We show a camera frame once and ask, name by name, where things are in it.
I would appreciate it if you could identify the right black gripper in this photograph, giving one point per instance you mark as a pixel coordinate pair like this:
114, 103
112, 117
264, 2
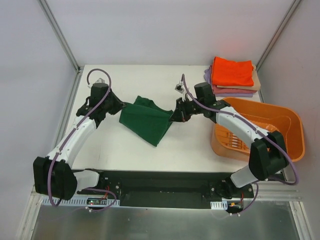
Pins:
181, 110

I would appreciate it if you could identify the left aluminium frame post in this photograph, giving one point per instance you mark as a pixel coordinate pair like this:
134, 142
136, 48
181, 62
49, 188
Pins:
44, 5

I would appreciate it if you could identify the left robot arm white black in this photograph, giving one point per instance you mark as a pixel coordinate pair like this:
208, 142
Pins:
53, 174

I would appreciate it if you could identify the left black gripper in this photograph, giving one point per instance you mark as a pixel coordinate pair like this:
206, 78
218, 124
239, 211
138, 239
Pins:
115, 103

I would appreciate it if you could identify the folded pink t shirt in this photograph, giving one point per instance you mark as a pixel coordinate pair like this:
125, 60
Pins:
218, 90

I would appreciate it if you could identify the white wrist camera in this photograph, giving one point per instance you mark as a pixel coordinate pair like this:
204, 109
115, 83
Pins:
99, 81
179, 88

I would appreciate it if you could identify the left white cable duct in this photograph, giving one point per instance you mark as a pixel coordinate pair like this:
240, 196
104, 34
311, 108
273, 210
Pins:
90, 202

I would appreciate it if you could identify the white cable duct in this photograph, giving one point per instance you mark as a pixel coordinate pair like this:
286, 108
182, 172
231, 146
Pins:
90, 202
219, 205

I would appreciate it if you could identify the aluminium frame post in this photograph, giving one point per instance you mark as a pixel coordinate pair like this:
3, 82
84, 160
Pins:
294, 5
44, 5

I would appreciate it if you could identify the folded orange t shirt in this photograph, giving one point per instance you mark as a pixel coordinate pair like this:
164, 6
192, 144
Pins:
229, 73

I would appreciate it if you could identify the right aluminium frame post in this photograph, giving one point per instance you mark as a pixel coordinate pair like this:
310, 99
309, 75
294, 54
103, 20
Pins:
294, 5

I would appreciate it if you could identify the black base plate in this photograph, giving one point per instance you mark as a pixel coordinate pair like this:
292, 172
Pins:
160, 189

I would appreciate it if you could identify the right white cable duct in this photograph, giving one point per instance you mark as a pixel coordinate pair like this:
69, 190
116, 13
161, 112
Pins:
219, 205

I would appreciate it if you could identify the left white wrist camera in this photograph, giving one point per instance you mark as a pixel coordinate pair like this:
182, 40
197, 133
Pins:
99, 81

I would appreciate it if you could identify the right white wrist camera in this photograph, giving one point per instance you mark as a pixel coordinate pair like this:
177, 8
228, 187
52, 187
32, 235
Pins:
179, 88

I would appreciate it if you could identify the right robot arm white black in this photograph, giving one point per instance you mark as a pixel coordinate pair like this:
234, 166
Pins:
268, 154

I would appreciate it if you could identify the orange plastic basket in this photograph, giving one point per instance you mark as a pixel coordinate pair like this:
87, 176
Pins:
267, 116

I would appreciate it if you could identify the folded beige t shirt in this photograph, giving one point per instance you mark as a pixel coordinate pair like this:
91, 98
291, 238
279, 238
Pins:
256, 83

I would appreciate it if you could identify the aluminium front rail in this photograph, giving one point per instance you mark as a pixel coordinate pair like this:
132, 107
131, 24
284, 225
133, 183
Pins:
276, 191

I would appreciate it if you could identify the dark green t shirt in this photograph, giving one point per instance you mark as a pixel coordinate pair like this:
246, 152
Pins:
146, 119

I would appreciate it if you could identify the folded lavender t shirt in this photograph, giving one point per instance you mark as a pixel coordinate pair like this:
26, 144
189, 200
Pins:
207, 77

